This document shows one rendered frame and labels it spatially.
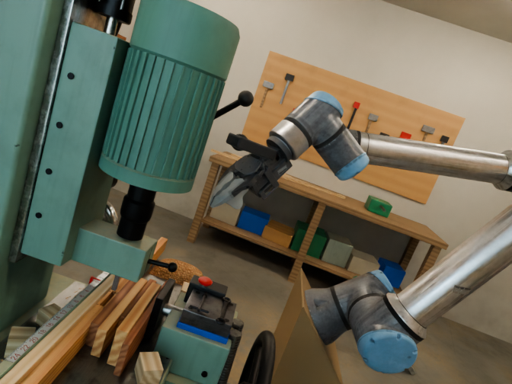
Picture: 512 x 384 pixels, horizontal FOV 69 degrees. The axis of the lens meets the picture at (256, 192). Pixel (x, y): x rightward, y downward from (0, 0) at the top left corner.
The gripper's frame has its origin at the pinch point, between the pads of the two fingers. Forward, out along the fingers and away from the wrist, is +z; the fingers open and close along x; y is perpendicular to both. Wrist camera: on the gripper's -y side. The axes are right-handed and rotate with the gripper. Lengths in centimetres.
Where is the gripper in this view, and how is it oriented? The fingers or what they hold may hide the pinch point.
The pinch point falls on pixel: (212, 200)
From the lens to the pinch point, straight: 82.5
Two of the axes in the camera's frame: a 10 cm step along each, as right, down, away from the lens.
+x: -5.6, -3.7, 7.5
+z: -7.1, 6.7, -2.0
